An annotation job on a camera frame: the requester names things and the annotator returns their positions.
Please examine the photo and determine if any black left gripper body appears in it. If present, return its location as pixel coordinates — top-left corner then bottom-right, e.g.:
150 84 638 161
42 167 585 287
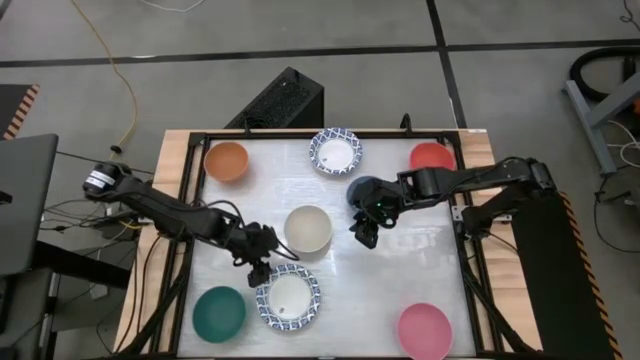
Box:
227 221 280 267

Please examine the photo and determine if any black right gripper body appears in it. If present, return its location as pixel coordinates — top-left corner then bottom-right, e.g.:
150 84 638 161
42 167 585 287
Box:
351 178 402 229

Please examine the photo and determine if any blue patterned paper bowl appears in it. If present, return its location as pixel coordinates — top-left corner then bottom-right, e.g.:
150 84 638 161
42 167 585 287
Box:
308 126 364 177
255 263 322 332

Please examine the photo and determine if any beige bowl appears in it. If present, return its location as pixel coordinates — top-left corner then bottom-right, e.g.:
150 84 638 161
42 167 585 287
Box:
283 204 334 254

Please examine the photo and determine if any teal bowl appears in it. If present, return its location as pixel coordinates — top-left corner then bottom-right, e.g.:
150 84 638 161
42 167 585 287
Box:
192 285 247 344

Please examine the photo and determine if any red bowl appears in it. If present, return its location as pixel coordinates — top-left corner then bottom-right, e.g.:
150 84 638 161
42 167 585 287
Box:
409 141 457 172

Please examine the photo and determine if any orange bowl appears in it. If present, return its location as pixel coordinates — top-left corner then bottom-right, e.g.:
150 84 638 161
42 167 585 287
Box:
203 141 250 184

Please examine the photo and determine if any pink bowl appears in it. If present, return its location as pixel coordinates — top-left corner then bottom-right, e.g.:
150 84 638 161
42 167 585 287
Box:
397 302 454 360

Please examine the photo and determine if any black computer tower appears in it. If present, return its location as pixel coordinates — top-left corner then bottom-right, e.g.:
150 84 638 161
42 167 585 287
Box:
224 66 325 130

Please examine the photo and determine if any large hazard striped black mat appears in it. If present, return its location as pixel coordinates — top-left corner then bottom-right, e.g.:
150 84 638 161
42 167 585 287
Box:
504 191 624 360

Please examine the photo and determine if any grey metal stand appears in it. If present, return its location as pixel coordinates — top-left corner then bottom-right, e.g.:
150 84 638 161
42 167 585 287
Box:
563 72 640 176

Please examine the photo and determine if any dark grey monitor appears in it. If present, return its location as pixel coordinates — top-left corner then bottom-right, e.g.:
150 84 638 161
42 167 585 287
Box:
0 133 60 279

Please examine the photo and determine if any small hazard striped black mat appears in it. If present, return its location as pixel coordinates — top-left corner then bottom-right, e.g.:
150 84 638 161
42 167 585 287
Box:
0 83 41 141

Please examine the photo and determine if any black aluminium table frame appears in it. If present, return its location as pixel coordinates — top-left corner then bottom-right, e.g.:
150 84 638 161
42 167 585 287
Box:
117 128 540 360

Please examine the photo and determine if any black floor cable with plug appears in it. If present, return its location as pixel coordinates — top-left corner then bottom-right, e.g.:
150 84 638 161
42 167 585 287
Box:
54 143 156 176

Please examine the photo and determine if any yellow cable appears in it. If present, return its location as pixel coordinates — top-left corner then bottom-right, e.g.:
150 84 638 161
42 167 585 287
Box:
69 0 139 161

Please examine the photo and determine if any black cable bundle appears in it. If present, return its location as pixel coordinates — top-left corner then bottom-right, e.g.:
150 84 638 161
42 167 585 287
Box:
38 197 146 237

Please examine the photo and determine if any white floor cable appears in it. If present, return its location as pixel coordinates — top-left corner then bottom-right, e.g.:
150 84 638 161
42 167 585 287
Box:
137 0 206 14

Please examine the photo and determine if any black hose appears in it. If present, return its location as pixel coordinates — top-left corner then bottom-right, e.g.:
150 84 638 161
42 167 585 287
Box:
569 46 640 104

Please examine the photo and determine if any white cable bundle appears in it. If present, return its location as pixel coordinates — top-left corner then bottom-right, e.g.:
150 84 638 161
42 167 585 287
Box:
605 119 640 169

